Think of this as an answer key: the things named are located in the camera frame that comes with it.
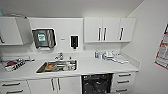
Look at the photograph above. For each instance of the stainless steel dishwasher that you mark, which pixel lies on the stainless steel dishwasher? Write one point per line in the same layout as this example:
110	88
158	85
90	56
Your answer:
96	83

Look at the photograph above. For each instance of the black soap dispenser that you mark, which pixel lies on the black soap dispenser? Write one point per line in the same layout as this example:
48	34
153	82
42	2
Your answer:
74	41

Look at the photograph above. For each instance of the small blue label bottle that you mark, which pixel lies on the small blue label bottle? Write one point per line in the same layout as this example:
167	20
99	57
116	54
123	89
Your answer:
96	54

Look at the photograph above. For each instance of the small white bottle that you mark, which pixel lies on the small white bottle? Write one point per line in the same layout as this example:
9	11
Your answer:
100	55

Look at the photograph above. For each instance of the small chrome sink pump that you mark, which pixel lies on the small chrome sink pump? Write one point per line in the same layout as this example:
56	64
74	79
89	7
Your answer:
70	58

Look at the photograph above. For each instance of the white cup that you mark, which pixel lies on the white cup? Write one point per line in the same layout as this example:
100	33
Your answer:
70	66

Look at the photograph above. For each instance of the white plate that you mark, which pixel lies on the white plate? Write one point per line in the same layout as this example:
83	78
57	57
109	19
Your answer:
74	69

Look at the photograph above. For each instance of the chrome faucet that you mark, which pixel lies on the chrome faucet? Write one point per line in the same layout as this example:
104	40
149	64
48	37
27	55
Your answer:
59	56

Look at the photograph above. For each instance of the brown bowl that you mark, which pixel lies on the brown bowl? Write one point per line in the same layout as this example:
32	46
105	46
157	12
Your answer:
50	67

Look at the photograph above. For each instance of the grey paper towel dispenser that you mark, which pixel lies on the grey paper towel dispenser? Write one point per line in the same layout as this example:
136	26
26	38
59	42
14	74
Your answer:
43	38

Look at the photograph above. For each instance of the white sink base cabinet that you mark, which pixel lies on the white sink base cabinet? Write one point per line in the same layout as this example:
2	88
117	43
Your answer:
66	86

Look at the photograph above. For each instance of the stainless steel sink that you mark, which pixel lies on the stainless steel sink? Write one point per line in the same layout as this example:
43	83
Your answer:
41	70

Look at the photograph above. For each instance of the narrow white drawer stack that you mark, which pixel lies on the narrow white drawer stack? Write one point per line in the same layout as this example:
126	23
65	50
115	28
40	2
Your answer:
123	81

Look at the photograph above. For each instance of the dark dish rack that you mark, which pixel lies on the dark dish rack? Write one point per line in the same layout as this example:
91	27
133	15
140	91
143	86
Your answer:
18	64

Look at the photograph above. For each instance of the wide white drawer stack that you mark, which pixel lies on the wide white drawer stack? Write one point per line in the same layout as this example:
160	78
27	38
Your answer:
15	87

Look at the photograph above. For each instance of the white wall outlet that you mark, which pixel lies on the white wall outlet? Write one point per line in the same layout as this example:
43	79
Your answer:
85	47

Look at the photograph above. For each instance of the small white wall label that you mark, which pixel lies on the small white wall label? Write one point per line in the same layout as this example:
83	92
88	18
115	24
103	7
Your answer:
62	39

